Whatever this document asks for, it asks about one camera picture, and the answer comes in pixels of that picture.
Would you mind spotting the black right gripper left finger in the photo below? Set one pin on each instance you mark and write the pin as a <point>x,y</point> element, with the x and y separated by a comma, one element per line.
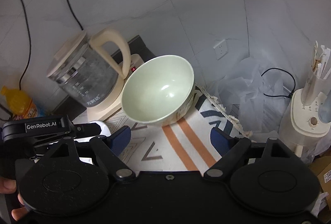
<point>107,150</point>

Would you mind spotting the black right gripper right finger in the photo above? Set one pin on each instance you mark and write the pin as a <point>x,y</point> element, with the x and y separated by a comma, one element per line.
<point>232,151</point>

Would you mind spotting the pale green ceramic bowl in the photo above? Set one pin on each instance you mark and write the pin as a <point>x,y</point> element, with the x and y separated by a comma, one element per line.
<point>160,92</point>

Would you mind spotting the person's hand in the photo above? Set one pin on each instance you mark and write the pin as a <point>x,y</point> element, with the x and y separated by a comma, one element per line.
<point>13,200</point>

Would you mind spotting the cream kettle base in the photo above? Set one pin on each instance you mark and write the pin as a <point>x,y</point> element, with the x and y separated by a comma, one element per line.
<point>112,103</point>

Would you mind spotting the patterned woven table mat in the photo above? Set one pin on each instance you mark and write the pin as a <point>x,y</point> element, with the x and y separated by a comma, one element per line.
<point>182,146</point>

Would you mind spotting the white plastic bag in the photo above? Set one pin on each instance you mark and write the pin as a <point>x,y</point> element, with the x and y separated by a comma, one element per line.
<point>257,95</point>

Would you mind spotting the cream utensil sterilizer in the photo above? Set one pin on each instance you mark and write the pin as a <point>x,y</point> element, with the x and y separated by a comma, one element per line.
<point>300,126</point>

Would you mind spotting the glass electric kettle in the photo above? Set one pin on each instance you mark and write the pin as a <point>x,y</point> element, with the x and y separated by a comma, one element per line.
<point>85,70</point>

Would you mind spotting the cardboard box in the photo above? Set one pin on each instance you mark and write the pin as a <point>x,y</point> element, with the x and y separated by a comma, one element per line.
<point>321,168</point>

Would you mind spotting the orange juice bottle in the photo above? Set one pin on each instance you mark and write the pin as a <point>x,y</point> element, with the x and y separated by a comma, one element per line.
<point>19,103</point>

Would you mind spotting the blue baby bottle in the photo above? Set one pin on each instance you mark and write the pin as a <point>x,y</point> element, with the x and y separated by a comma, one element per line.
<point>324,112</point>

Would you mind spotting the black handle with GenRobot label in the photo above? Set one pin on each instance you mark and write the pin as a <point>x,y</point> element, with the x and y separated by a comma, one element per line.
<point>20,138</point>

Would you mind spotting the white wall socket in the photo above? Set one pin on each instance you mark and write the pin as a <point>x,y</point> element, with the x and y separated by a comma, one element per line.
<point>220,49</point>

